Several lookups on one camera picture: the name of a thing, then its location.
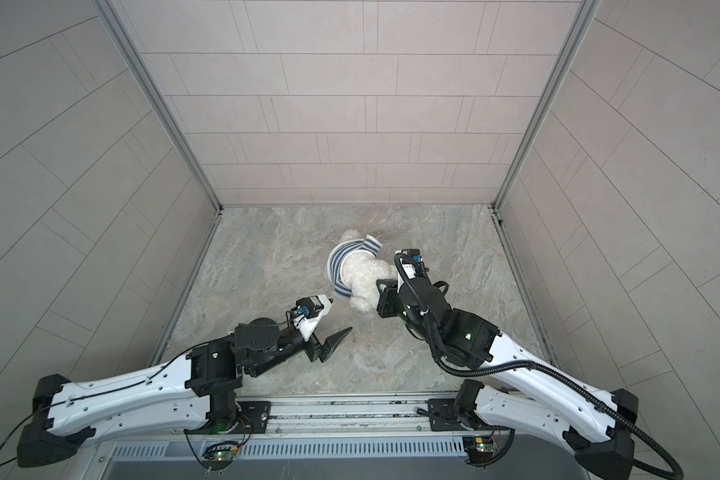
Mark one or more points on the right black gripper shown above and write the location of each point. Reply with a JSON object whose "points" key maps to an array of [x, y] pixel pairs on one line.
{"points": [[386, 298]]}

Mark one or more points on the corner aluminium profile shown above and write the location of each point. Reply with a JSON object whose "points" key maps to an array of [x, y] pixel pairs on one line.
{"points": [[126, 47], [583, 18]]}

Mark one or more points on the left green circuit board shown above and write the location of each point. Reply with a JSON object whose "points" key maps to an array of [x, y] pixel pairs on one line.
{"points": [[221, 455]]}

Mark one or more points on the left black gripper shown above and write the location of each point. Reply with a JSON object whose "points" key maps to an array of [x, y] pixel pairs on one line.
{"points": [[326, 350]]}

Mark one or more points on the blue white striped sweater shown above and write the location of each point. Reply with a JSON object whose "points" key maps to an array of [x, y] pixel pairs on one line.
{"points": [[346, 254]]}

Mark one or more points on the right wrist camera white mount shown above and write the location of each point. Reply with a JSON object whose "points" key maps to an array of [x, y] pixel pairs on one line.
{"points": [[412, 263]]}

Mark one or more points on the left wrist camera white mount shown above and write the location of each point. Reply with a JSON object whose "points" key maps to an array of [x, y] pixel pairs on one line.
{"points": [[308, 312]]}

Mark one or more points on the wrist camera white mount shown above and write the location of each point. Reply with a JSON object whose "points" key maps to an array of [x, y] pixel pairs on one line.
{"points": [[308, 312], [412, 263]]}

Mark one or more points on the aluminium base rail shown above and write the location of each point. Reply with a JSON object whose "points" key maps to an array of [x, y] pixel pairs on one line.
{"points": [[343, 417]]}

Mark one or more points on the white teddy bear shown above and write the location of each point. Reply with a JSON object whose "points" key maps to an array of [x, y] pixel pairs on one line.
{"points": [[363, 279]]}

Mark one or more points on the right corner aluminium profile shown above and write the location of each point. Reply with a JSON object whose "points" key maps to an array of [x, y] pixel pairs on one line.
{"points": [[583, 18]]}

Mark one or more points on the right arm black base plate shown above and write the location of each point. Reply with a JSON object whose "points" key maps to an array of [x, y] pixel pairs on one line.
{"points": [[451, 414]]}

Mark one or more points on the right green circuit board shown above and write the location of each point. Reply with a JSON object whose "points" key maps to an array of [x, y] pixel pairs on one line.
{"points": [[480, 451]]}

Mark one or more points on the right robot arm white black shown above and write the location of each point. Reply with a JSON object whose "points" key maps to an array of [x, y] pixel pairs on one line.
{"points": [[506, 386]]}

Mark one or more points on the green circuit board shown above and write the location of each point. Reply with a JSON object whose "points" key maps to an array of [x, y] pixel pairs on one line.
{"points": [[221, 455], [480, 451]]}

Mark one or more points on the left corner aluminium profile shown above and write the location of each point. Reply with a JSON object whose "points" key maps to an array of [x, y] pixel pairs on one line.
{"points": [[126, 47]]}

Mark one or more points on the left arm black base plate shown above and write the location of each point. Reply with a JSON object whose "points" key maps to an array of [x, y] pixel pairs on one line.
{"points": [[251, 417]]}

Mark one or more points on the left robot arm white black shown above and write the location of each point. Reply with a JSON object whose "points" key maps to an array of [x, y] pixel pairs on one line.
{"points": [[194, 392]]}

